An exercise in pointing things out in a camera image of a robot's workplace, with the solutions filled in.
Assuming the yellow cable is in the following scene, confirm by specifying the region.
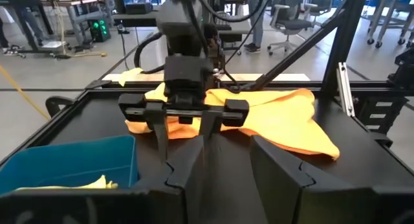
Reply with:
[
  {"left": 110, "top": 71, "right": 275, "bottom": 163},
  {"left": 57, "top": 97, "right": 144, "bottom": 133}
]
[{"left": 0, "top": 64, "right": 51, "bottom": 120}]

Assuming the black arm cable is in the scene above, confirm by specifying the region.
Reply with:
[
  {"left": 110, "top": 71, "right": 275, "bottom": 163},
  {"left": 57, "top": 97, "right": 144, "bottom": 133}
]
[{"left": 193, "top": 0, "right": 276, "bottom": 24}]

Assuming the white desk with casters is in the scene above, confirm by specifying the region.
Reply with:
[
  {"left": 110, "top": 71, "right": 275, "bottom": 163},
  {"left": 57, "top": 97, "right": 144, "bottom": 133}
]
[{"left": 365, "top": 0, "right": 414, "bottom": 50}]

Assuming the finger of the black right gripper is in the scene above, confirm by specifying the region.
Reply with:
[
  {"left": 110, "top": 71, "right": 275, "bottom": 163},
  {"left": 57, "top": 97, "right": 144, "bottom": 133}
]
[
  {"left": 198, "top": 106, "right": 224, "bottom": 144},
  {"left": 144, "top": 102, "right": 170, "bottom": 165}
]

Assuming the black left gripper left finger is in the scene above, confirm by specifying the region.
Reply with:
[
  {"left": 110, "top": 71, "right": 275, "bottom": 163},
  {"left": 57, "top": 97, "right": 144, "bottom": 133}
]
[{"left": 134, "top": 135, "right": 208, "bottom": 224}]

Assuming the silver aluminium bracket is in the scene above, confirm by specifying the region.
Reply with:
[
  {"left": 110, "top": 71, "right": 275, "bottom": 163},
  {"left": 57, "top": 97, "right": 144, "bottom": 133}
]
[{"left": 335, "top": 62, "right": 356, "bottom": 118}]

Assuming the grey desk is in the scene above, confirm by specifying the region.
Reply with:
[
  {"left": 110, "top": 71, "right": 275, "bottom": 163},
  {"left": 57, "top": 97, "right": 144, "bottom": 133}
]
[{"left": 0, "top": 0, "right": 114, "bottom": 55}]

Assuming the yellow microfiber towel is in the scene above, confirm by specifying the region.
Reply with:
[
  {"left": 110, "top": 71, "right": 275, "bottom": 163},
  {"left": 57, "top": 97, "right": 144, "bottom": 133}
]
[{"left": 14, "top": 174, "right": 119, "bottom": 191}]

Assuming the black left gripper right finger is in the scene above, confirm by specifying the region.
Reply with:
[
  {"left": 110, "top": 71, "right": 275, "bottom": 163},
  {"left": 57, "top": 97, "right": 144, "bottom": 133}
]
[{"left": 250, "top": 135, "right": 378, "bottom": 224}]

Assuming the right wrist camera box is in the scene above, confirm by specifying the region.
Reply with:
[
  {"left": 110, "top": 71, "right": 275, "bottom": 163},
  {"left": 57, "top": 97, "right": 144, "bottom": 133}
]
[{"left": 164, "top": 54, "right": 215, "bottom": 105}]

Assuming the black computer with green lights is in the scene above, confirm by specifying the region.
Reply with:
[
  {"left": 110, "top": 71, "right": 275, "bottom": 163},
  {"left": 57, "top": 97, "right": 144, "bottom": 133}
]
[{"left": 87, "top": 18, "right": 112, "bottom": 43}]

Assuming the black right camera cable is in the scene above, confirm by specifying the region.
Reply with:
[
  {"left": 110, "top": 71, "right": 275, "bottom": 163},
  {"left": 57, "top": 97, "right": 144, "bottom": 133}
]
[{"left": 133, "top": 31, "right": 166, "bottom": 75}]

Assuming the black and white office chair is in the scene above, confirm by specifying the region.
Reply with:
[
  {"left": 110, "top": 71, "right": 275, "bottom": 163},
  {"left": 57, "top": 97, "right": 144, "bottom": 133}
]
[{"left": 267, "top": 3, "right": 314, "bottom": 56}]

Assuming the black box with white labels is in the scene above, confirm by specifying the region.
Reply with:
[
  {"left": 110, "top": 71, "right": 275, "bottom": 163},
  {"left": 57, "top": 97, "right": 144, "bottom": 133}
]
[{"left": 354, "top": 95, "right": 409, "bottom": 135}]

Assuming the teal plastic bin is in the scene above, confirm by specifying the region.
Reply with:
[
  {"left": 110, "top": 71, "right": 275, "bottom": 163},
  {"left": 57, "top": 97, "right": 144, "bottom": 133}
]
[{"left": 0, "top": 135, "right": 140, "bottom": 198}]

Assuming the black mounting block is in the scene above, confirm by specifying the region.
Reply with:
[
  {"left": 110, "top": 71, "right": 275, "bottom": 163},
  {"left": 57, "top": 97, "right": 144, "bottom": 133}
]
[{"left": 387, "top": 47, "right": 414, "bottom": 91}]

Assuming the person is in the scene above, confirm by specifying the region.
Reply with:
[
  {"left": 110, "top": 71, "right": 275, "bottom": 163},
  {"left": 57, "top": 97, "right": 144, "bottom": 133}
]
[{"left": 231, "top": 0, "right": 270, "bottom": 54}]

